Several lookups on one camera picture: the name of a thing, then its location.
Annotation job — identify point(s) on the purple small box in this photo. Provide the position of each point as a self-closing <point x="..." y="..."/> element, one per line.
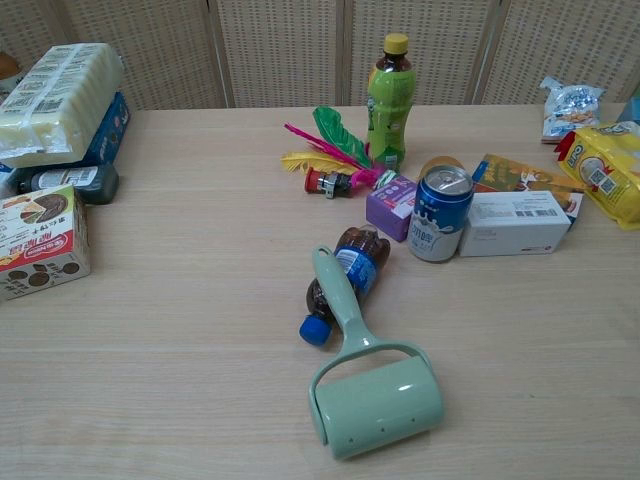
<point x="390" y="207"/>

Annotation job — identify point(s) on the yellow snack bag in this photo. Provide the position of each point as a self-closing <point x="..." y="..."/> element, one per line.
<point x="607" y="170"/>

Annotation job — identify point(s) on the blue package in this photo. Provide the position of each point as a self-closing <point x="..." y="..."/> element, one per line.
<point x="112" y="130"/>

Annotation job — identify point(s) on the brown white round object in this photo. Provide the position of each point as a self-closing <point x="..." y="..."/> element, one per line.
<point x="7" y="67"/>

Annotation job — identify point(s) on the green lint roller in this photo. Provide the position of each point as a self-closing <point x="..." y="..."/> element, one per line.
<point x="380" y="400"/>

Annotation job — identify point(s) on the red emergency stop button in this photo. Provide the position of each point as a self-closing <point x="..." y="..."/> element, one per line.
<point x="327" y="181"/>

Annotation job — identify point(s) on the green tea bottle yellow cap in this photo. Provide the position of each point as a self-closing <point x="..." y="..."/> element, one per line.
<point x="387" y="110"/>

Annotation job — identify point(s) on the folding perforated screen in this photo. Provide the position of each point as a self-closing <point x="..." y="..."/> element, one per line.
<point x="310" y="50"/>

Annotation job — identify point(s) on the colourful feather shuttlecock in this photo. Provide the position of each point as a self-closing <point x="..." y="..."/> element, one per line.
<point x="340" y="150"/>

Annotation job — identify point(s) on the blue plastic container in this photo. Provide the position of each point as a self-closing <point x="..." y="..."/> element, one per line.
<point x="631" y="110"/>

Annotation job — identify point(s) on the white plastic-wrapped pack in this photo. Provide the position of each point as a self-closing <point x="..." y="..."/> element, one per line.
<point x="55" y="100"/>

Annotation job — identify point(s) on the white cardboard box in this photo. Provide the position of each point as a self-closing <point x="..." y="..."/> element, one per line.
<point x="515" y="225"/>

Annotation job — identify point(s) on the white wafer cereal box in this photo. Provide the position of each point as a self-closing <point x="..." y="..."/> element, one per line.
<point x="42" y="240"/>

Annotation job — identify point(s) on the blue and white milk can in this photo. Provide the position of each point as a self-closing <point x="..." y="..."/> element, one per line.
<point x="440" y="220"/>

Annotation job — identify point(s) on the dark grey bottle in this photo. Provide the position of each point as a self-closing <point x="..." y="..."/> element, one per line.
<point x="70" y="182"/>

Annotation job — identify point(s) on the cola bottle with blue cap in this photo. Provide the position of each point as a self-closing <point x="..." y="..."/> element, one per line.
<point x="356" y="262"/>

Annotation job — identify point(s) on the white blue snack bag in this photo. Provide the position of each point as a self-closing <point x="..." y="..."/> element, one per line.
<point x="570" y="107"/>

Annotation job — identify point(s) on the yellow orange snack packet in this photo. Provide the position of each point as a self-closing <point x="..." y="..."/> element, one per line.
<point x="520" y="177"/>

